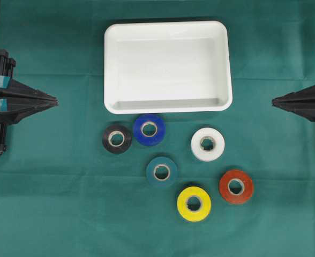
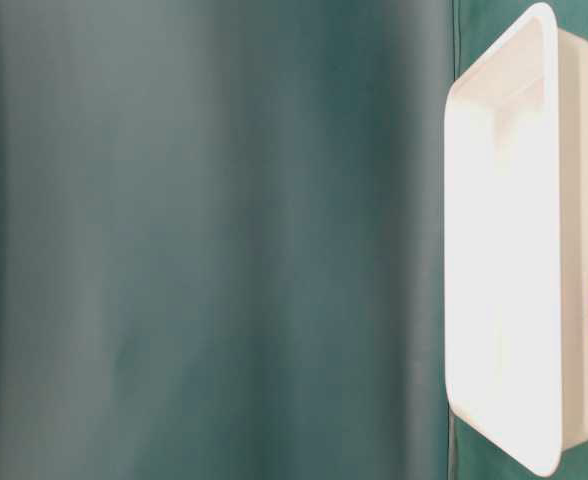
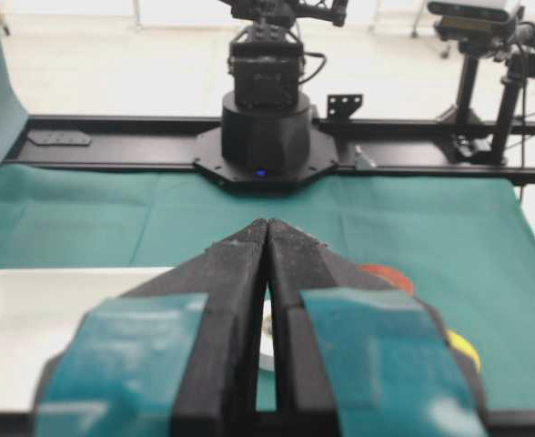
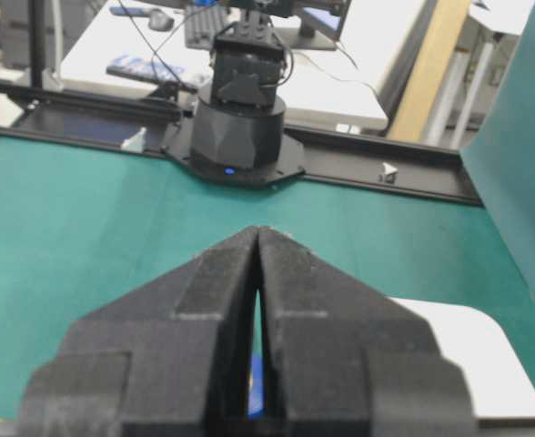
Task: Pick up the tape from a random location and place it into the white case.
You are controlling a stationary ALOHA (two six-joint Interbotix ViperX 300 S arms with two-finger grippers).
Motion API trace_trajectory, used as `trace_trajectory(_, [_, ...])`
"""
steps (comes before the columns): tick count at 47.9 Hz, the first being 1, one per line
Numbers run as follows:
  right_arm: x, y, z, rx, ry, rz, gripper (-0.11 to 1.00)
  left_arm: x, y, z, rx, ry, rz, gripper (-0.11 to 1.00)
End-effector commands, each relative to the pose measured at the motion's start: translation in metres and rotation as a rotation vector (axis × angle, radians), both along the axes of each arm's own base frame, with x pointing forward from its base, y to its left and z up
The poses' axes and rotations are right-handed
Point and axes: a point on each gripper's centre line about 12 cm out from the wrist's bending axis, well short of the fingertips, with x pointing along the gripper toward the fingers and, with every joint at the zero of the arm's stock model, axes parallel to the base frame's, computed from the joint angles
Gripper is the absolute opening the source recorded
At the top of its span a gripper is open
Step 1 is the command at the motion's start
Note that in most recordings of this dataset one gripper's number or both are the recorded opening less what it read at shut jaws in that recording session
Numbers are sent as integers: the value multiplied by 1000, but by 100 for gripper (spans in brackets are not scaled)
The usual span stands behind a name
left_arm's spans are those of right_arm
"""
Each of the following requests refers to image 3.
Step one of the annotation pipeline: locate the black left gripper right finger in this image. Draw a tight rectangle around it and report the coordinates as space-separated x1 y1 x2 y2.
267 219 487 436

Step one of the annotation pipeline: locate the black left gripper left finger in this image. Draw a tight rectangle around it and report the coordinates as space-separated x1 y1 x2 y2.
33 219 268 436

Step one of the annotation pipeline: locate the white tape roll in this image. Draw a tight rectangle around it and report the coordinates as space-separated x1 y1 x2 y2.
259 300 275 372

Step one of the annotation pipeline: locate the yellow tape roll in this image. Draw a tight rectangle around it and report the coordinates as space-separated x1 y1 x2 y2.
447 329 481 372

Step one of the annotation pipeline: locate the red tape roll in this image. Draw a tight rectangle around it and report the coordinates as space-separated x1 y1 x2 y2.
359 264 414 296

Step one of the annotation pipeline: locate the white plastic case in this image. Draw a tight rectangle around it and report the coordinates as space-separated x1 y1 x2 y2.
0 268 164 413

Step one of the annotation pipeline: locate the green table cloth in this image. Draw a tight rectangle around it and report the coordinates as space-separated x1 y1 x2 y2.
0 165 535 410

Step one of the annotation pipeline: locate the black angle bracket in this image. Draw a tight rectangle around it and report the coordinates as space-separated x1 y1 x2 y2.
327 94 363 120

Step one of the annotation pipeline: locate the camera on black stand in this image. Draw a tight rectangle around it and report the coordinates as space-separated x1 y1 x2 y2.
426 1 535 166

